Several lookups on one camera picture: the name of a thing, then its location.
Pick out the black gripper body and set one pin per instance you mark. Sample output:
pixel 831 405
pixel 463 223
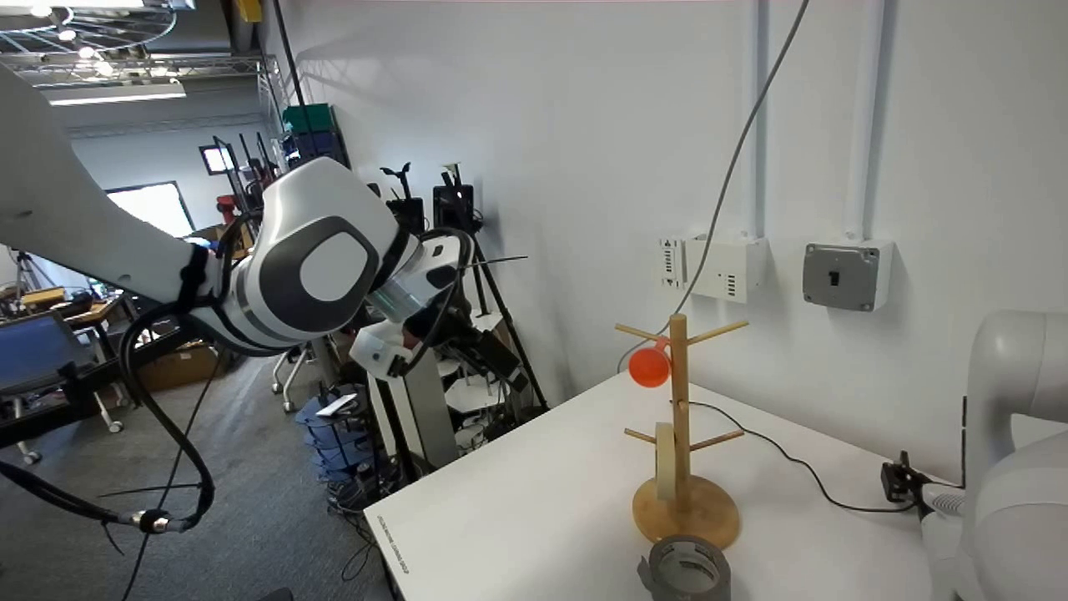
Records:
pixel 446 332

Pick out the white robot arm with lettering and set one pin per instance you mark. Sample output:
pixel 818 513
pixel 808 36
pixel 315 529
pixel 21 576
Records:
pixel 1020 488

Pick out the white robot arm black joints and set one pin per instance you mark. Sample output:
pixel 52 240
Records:
pixel 277 213

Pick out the wooden peg stand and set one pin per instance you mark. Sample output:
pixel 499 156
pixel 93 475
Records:
pixel 681 513

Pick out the black equipment rack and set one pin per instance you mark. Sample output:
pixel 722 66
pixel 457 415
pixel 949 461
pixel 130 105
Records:
pixel 506 368

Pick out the blue crate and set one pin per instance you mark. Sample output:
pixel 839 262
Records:
pixel 336 440

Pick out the orange ball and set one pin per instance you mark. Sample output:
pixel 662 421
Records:
pixel 648 366

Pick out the green storage box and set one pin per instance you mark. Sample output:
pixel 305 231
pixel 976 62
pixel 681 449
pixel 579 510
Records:
pixel 310 133

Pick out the brown cardboard box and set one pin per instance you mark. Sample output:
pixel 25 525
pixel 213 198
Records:
pixel 186 366

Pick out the blue chair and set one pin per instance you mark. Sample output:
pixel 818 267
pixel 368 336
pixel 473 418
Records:
pixel 39 356

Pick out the black connector device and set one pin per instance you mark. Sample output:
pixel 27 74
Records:
pixel 904 484

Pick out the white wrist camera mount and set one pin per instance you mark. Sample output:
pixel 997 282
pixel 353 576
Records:
pixel 385 348

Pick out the black tripod camera mount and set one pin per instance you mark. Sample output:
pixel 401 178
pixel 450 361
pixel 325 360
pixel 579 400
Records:
pixel 404 213
pixel 456 205

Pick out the white vented wall box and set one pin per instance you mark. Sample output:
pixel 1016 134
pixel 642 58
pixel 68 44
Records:
pixel 677 262

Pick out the white plain wall box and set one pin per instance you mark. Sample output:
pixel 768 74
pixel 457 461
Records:
pixel 734 271

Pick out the grey duct tape roll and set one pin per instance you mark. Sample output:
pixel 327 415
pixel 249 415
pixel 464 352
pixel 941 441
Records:
pixel 655 561

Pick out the white wall conduit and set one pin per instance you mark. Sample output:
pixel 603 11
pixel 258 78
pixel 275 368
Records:
pixel 880 112
pixel 759 112

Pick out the grey wall switch box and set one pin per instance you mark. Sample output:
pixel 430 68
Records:
pixel 843 277

